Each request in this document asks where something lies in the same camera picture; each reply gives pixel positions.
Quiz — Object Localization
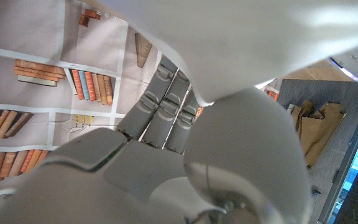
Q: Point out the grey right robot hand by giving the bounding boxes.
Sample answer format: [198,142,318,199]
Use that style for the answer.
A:
[0,55,311,224]

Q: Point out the brown cardboard pieces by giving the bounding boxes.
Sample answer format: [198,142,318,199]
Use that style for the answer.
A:
[287,99,347,169]

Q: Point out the printed bookshelf backdrop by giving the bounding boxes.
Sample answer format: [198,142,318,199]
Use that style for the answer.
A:
[0,0,205,212]

